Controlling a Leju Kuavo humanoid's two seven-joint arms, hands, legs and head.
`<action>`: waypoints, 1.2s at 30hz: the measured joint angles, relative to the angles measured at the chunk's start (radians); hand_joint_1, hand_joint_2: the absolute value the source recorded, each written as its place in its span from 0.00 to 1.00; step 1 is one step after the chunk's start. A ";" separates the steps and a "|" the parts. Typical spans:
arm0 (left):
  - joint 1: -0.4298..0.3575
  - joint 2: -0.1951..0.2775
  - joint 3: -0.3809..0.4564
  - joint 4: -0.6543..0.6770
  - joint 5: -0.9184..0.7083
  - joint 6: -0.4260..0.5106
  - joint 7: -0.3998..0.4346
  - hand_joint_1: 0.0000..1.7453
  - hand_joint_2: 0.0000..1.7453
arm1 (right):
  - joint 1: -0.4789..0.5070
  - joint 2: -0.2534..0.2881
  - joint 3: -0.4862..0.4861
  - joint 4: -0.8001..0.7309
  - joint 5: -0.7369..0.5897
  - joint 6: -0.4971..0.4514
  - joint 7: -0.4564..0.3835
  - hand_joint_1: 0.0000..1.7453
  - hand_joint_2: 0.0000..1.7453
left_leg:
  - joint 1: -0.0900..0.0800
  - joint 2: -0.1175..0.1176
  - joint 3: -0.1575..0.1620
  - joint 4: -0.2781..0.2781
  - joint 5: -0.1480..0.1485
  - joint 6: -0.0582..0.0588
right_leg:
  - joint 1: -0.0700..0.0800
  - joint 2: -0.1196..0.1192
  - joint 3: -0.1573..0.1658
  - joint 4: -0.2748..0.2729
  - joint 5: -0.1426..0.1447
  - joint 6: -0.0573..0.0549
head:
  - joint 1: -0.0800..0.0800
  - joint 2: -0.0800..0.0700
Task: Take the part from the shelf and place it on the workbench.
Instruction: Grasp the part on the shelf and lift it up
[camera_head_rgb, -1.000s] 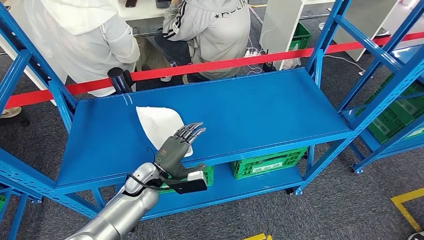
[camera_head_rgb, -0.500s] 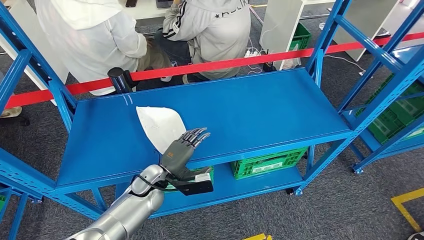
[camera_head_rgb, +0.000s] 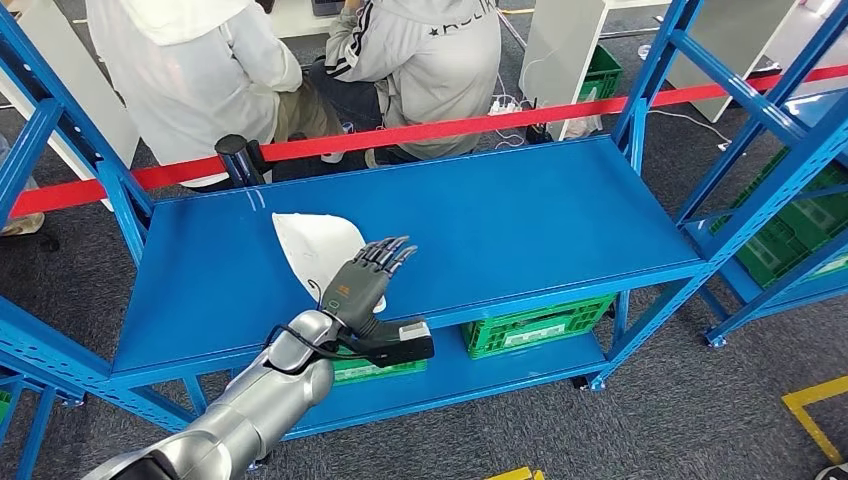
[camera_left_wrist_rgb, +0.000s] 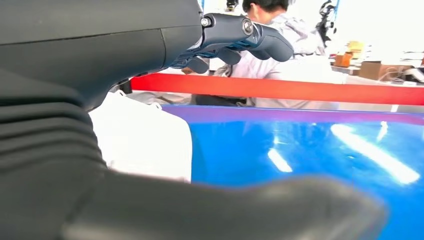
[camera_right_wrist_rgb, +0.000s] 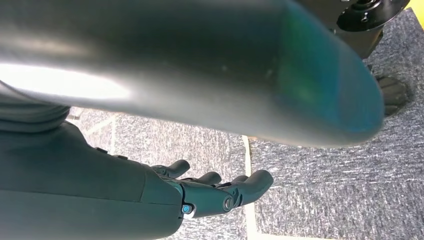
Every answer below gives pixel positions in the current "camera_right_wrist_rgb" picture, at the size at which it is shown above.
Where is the dark robot foot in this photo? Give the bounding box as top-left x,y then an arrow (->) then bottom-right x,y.
374,75 -> 411,118

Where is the yellow floor tape square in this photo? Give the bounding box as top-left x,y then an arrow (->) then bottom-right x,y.
410,0 -> 424,30

